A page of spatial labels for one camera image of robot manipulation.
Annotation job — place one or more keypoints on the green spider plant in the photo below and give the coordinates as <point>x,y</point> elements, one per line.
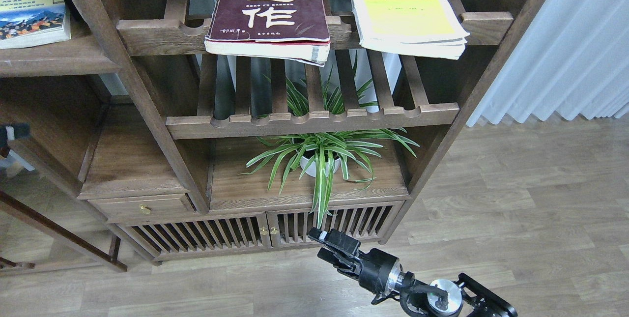
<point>325,153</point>

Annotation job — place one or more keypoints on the brass drawer knob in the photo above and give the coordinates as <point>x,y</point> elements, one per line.
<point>145,210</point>

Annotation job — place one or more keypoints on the dark wooden bookshelf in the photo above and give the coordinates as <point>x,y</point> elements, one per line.
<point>132,111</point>

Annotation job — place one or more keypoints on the white plant pot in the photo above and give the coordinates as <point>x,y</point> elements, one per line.
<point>308,164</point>

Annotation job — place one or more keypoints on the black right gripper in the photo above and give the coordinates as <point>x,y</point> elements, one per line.
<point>376,271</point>

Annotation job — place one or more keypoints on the dark red book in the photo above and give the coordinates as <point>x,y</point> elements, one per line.
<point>287,29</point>

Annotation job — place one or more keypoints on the small white landscape-cover book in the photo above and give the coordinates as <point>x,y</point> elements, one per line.
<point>28,23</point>

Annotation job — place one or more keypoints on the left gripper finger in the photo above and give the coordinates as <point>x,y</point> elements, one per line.
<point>10,132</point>

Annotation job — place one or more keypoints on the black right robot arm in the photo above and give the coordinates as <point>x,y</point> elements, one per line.
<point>444,298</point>

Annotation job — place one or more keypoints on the yellow-green cover book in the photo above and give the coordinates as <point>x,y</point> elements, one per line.
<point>418,28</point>

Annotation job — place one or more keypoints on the white curtain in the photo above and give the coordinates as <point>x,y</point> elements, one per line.
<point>572,61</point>

